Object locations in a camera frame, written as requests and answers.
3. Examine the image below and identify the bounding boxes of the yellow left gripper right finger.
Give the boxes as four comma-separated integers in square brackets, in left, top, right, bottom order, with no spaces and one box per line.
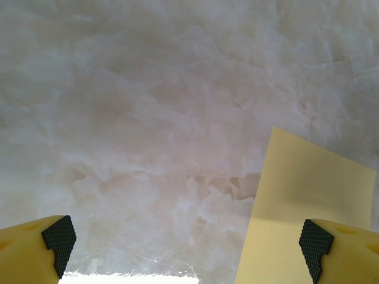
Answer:
[298,218,379,284]

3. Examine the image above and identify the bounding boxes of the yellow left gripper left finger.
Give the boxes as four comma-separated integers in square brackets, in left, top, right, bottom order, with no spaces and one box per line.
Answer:
[0,215,77,284]

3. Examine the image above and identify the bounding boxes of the yellow paper sheet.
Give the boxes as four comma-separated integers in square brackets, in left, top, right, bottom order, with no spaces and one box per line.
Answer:
[234,126,377,284]

